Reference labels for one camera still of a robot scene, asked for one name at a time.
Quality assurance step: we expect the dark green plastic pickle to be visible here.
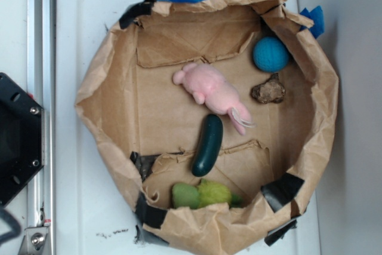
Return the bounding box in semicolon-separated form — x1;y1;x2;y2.
192;114;223;177

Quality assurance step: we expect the pink plush bunny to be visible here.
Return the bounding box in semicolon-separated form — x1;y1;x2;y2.
172;63;254;136

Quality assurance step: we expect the green plush toy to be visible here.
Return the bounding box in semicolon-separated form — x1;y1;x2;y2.
171;179;243;210

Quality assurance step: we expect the brown rock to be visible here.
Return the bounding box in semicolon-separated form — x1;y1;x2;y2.
251;73;286;104

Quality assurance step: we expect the blue knitted ball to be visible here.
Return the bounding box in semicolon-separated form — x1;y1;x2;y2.
252;36;289;73

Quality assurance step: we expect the white plastic tray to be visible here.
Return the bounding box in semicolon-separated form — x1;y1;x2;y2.
54;0;322;255

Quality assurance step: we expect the blue tape piece right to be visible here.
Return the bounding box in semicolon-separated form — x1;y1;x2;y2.
300;5;325;39

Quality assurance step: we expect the brown paper bag enclosure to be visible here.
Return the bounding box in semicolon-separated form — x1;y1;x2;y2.
75;0;339;254

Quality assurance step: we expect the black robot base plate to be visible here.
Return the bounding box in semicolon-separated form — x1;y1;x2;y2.
1;72;43;207

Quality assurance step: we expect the aluminium extrusion rail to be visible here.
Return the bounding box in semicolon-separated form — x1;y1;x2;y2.
27;0;56;254

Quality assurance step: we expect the metal corner bracket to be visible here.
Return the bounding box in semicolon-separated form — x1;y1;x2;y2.
18;226;51;255

